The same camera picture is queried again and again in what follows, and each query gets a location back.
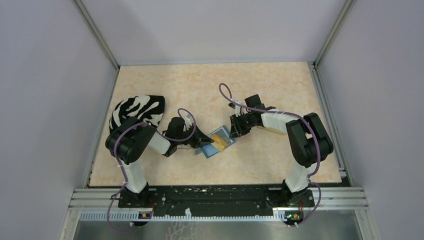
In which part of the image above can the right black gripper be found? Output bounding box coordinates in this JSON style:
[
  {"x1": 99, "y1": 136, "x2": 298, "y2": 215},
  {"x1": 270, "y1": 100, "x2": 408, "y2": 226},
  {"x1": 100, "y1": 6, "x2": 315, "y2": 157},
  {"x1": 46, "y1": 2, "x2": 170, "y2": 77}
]
[{"x1": 228, "y1": 111, "x2": 255, "y2": 140}]

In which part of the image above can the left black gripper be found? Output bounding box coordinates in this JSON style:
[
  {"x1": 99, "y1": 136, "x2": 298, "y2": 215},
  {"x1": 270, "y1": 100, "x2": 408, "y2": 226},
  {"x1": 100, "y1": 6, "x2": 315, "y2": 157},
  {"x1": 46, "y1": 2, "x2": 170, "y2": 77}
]
[{"x1": 176, "y1": 122, "x2": 214, "y2": 149}]

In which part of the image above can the blue card holder wallet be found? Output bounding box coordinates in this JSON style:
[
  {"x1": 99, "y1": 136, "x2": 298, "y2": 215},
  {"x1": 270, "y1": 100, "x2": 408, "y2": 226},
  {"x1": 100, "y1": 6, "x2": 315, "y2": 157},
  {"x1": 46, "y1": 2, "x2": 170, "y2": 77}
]
[{"x1": 195, "y1": 125, "x2": 236, "y2": 159}]

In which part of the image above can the black credit card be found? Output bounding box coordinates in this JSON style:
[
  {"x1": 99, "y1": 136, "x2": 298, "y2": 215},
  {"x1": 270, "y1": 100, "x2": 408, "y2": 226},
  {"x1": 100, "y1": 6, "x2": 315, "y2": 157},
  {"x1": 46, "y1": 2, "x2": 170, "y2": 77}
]
[{"x1": 215, "y1": 128, "x2": 229, "y2": 140}]

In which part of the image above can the yellow credit card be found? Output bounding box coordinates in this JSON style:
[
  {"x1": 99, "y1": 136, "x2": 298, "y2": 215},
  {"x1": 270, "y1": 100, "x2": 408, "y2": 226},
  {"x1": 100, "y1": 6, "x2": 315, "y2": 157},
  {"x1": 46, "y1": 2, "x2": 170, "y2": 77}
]
[{"x1": 210, "y1": 133, "x2": 228, "y2": 152}]

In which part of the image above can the cream oval card tray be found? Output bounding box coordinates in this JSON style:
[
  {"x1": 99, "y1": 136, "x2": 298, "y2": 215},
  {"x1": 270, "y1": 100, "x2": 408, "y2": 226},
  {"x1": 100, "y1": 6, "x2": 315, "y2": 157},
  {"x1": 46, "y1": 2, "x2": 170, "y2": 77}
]
[{"x1": 257, "y1": 126, "x2": 287, "y2": 135}]

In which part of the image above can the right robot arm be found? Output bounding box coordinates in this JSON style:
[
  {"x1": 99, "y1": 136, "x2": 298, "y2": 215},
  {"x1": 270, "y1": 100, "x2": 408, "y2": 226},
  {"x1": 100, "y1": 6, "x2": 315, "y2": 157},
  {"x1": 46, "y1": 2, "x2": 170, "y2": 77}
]
[{"x1": 228, "y1": 94, "x2": 334, "y2": 207}]

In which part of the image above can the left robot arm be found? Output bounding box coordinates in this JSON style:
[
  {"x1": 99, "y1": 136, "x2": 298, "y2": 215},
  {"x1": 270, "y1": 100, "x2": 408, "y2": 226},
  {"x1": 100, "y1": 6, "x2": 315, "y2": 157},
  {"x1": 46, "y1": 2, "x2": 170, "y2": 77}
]
[{"x1": 105, "y1": 117, "x2": 214, "y2": 207}]

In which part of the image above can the zebra striped cloth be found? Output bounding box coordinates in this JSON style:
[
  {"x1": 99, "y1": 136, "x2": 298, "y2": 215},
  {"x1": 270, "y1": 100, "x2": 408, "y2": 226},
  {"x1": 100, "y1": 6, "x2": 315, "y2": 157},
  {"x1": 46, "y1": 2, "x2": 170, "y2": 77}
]
[{"x1": 108, "y1": 95, "x2": 166, "y2": 133}]

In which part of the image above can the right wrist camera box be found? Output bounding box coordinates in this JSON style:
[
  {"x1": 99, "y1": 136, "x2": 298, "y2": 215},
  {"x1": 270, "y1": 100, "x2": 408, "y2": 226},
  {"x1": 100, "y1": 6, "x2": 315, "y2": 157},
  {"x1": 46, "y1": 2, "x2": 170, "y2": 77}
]
[{"x1": 228, "y1": 99, "x2": 246, "y2": 117}]

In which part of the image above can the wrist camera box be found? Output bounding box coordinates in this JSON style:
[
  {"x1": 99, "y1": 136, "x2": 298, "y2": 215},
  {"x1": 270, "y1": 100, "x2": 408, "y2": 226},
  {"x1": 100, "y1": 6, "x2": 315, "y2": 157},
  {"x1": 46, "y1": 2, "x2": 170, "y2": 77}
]
[
  {"x1": 183, "y1": 113, "x2": 195, "y2": 129},
  {"x1": 228, "y1": 99, "x2": 246, "y2": 117}
]

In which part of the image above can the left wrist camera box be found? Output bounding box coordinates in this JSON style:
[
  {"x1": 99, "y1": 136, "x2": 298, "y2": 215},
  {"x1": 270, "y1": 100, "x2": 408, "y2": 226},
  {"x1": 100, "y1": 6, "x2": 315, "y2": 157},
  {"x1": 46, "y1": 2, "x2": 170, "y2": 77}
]
[{"x1": 183, "y1": 113, "x2": 195, "y2": 129}]

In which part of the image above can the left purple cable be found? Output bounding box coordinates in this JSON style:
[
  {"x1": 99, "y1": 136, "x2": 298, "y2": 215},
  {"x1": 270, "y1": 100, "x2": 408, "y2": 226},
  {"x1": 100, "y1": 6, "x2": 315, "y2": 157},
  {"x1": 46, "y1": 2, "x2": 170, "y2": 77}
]
[{"x1": 106, "y1": 108, "x2": 197, "y2": 233}]

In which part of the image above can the purple cable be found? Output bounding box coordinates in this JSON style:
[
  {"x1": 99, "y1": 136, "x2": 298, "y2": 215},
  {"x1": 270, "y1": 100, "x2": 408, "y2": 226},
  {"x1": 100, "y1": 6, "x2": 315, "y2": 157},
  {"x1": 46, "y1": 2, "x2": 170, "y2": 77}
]
[
  {"x1": 106, "y1": 108, "x2": 197, "y2": 233},
  {"x1": 218, "y1": 82, "x2": 323, "y2": 229}
]

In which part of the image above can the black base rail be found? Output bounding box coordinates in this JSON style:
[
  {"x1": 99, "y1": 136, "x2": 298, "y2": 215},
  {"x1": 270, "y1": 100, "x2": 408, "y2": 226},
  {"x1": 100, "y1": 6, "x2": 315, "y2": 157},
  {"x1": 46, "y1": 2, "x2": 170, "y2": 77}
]
[{"x1": 114, "y1": 184, "x2": 316, "y2": 225}]

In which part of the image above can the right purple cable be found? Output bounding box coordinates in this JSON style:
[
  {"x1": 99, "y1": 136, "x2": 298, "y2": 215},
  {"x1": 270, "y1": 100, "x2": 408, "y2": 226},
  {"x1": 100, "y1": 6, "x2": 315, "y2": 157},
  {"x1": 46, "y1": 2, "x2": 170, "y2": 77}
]
[{"x1": 218, "y1": 82, "x2": 323, "y2": 229}]

